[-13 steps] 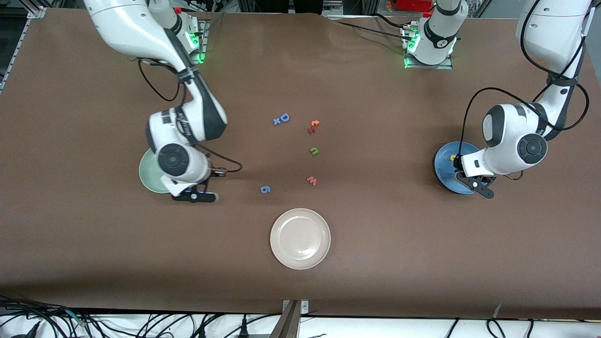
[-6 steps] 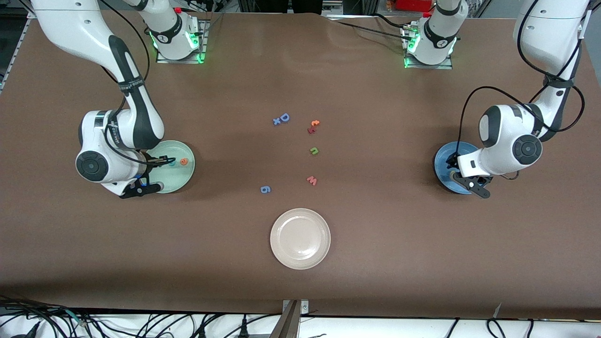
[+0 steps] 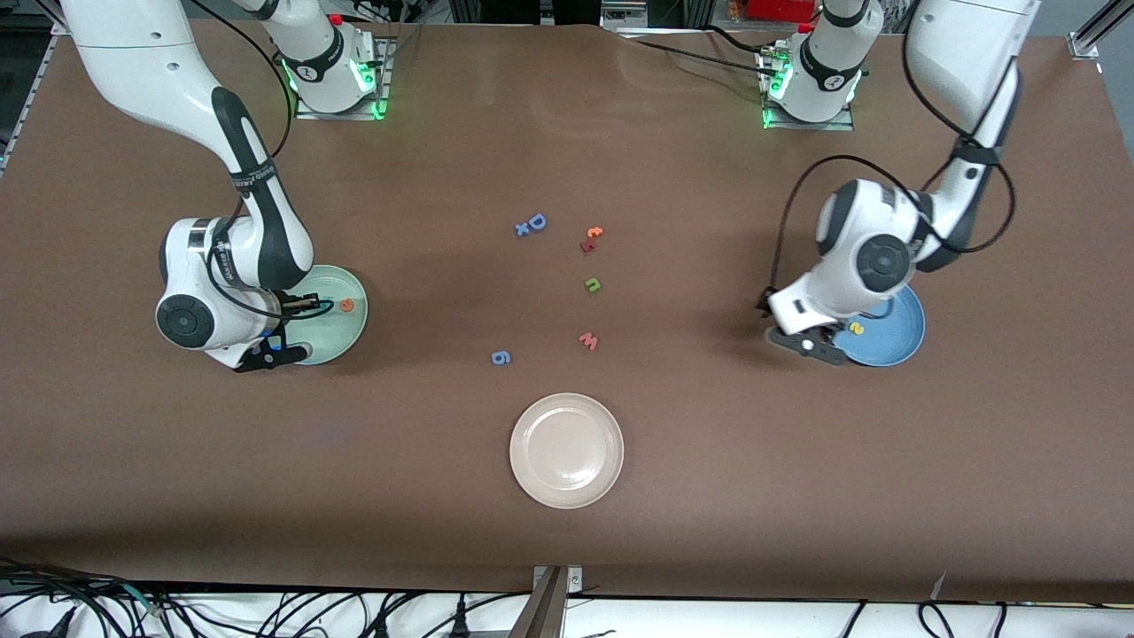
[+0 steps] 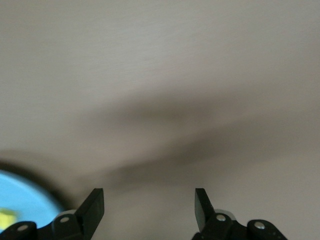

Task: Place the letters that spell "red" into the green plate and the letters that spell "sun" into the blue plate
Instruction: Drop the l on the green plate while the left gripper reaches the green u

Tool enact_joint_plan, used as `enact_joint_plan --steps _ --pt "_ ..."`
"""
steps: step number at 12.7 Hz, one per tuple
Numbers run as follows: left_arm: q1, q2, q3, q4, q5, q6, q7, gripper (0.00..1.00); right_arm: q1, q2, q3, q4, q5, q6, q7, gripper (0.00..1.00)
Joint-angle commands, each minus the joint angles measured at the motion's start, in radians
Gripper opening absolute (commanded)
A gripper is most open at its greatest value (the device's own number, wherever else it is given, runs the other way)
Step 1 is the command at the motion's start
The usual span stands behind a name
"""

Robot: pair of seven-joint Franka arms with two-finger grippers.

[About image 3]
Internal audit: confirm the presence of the mint green plate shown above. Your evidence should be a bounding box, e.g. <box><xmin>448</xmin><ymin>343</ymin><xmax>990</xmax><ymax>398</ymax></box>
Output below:
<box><xmin>282</xmin><ymin>264</ymin><xmax>369</xmax><ymax>367</ymax></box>

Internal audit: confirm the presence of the blue plate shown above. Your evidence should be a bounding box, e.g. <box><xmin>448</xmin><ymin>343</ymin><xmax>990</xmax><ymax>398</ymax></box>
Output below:
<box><xmin>837</xmin><ymin>284</ymin><xmax>927</xmax><ymax>368</ymax></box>

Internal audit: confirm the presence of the beige plate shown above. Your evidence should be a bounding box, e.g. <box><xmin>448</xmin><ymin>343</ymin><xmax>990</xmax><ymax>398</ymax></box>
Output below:
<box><xmin>509</xmin><ymin>393</ymin><xmax>625</xmax><ymax>510</ymax></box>

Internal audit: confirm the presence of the red box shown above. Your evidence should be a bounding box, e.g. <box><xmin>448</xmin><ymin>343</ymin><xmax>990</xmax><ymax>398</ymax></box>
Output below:
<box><xmin>744</xmin><ymin>0</ymin><xmax>820</xmax><ymax>24</ymax></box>

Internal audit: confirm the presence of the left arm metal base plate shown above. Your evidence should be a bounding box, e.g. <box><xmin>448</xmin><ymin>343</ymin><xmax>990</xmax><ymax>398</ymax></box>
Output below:
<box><xmin>759</xmin><ymin>49</ymin><xmax>857</xmax><ymax>133</ymax></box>

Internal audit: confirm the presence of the black cable on table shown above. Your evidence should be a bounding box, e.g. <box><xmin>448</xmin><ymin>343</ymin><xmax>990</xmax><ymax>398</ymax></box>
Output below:
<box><xmin>620</xmin><ymin>25</ymin><xmax>785</xmax><ymax>79</ymax></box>

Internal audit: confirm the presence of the green cable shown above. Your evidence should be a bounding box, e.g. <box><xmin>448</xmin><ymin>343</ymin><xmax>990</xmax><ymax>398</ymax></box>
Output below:
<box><xmin>122</xmin><ymin>585</ymin><xmax>169</xmax><ymax>619</ymax></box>

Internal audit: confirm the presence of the aluminium frame profile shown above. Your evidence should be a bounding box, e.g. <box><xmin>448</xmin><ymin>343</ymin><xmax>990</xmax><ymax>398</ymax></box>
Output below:
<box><xmin>0</xmin><ymin>19</ymin><xmax>70</xmax><ymax>174</ymax></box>
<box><xmin>1068</xmin><ymin>0</ymin><xmax>1134</xmax><ymax>61</ymax></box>

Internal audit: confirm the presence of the looped black cable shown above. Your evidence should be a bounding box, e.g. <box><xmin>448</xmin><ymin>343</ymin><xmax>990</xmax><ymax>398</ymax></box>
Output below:
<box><xmin>918</xmin><ymin>600</ymin><xmax>958</xmax><ymax>638</ymax></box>

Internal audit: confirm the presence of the metal table bracket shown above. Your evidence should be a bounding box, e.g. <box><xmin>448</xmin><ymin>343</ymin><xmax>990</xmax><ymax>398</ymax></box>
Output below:
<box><xmin>509</xmin><ymin>564</ymin><xmax>585</xmax><ymax>638</ymax></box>

